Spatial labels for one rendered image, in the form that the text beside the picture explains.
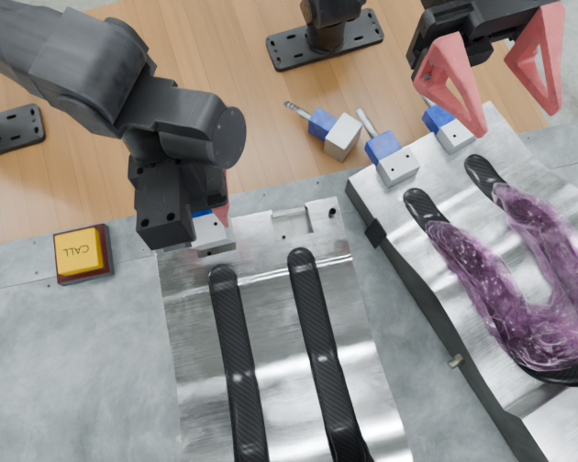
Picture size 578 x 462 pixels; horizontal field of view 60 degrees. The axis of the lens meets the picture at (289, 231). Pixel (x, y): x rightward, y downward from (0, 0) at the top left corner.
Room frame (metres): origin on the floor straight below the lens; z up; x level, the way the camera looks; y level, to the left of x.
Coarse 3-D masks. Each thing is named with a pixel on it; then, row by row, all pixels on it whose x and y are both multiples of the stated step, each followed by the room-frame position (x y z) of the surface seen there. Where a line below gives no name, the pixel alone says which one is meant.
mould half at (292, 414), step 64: (192, 256) 0.16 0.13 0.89; (256, 256) 0.15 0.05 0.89; (320, 256) 0.15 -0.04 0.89; (192, 320) 0.07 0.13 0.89; (256, 320) 0.07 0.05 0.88; (192, 384) -0.01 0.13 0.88; (384, 384) -0.02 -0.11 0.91; (192, 448) -0.08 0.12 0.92; (320, 448) -0.08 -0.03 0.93; (384, 448) -0.09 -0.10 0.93
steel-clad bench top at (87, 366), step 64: (576, 128) 0.37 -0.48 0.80; (256, 192) 0.28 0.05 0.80; (320, 192) 0.28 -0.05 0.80; (0, 256) 0.19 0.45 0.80; (128, 256) 0.18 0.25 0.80; (384, 256) 0.17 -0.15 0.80; (0, 320) 0.09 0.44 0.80; (64, 320) 0.09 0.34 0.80; (128, 320) 0.08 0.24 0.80; (384, 320) 0.07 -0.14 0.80; (0, 384) 0.00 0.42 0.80; (64, 384) 0.00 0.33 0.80; (128, 384) -0.01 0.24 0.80; (448, 384) -0.02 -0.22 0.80; (0, 448) -0.09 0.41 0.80; (64, 448) -0.09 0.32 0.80; (128, 448) -0.09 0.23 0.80; (448, 448) -0.11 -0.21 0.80
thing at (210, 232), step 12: (192, 216) 0.20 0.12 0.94; (204, 216) 0.19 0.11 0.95; (216, 216) 0.19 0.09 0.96; (228, 216) 0.20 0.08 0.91; (204, 228) 0.18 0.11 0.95; (216, 228) 0.18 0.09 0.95; (228, 228) 0.18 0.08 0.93; (204, 240) 0.16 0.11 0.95; (216, 240) 0.16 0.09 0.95; (228, 240) 0.17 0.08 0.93
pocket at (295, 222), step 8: (296, 208) 0.23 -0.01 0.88; (304, 208) 0.22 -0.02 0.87; (272, 216) 0.21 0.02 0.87; (280, 216) 0.22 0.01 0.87; (288, 216) 0.22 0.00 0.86; (296, 216) 0.22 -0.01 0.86; (304, 216) 0.22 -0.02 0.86; (272, 224) 0.21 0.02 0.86; (280, 224) 0.21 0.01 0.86; (288, 224) 0.21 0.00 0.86; (296, 224) 0.21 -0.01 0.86; (304, 224) 0.21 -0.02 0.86; (280, 232) 0.19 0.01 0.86; (288, 232) 0.19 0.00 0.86; (296, 232) 0.19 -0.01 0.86; (304, 232) 0.19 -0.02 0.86; (312, 232) 0.19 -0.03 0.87
